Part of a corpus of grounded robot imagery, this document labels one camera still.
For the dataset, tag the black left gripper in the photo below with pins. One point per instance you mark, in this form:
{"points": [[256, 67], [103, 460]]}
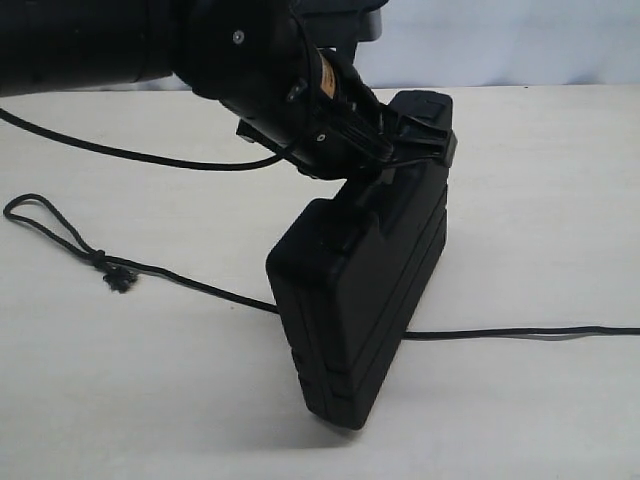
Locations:
{"points": [[309, 107]]}

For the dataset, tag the black plastic carry case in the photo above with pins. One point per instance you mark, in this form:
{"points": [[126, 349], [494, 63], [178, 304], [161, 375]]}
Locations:
{"points": [[349, 273]]}

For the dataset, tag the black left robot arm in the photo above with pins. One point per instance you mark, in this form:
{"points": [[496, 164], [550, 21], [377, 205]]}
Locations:
{"points": [[62, 45]]}

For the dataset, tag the white backdrop curtain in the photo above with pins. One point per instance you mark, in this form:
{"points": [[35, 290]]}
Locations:
{"points": [[499, 43]]}

